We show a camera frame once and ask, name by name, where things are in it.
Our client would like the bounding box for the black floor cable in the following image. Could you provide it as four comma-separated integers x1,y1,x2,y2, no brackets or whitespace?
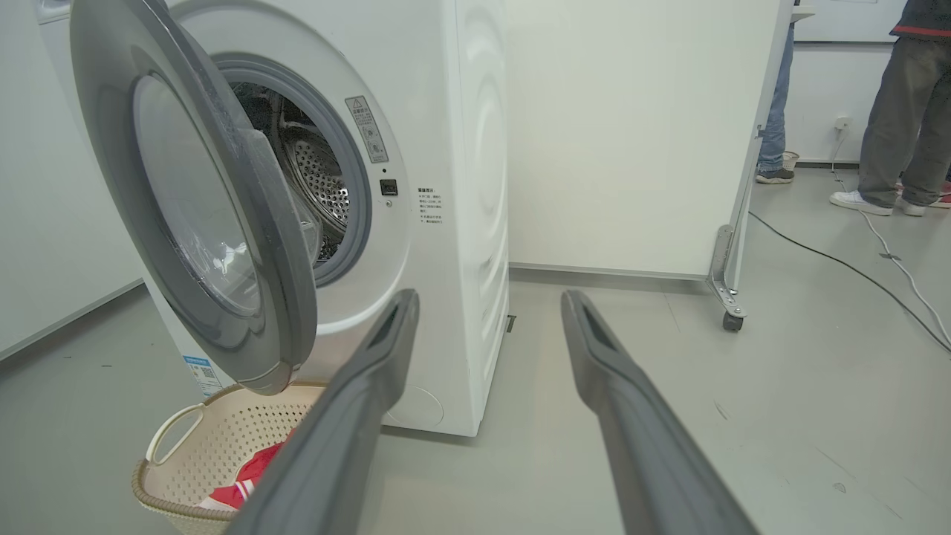
748,212,951,354

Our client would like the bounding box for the small printed text label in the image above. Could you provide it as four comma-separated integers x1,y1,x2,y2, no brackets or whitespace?
417,187,445,226

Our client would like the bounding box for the black round washer door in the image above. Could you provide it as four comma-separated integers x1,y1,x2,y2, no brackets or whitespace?
70,0,319,396

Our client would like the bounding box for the white floor cable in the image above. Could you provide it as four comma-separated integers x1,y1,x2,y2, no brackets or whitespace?
831,126,951,346

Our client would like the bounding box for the cream perforated laundry basket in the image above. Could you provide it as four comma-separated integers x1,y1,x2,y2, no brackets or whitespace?
132,381,331,535

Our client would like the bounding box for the stainless steel perforated drum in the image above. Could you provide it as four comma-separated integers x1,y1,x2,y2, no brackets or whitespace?
230,82,350,262

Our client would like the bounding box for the grey warning sticker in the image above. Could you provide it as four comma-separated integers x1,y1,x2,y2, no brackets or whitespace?
345,95,389,164

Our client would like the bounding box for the metal panel leg with caster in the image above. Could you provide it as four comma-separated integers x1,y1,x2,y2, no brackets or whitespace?
706,0,797,333

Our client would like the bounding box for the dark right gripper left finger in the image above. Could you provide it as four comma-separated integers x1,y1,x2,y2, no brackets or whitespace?
227,289,421,535

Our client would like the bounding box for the person in blue jeans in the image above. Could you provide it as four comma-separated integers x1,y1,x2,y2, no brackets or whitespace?
756,22,799,185

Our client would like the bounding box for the white partition panel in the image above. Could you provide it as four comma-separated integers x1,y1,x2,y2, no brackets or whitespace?
505,0,796,279

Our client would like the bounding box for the white front-load washing machine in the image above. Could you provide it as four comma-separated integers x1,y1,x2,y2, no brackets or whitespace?
33,0,511,438

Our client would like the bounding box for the blue energy label sticker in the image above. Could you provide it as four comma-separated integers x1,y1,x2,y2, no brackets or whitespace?
183,355,224,398

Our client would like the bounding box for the person in grey trousers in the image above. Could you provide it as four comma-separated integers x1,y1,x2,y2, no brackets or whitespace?
830,0,951,218

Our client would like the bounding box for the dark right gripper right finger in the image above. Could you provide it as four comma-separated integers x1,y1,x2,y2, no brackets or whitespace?
560,289,759,535

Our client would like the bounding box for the red and white sports garment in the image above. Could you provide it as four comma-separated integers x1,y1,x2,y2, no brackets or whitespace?
197,427,298,513

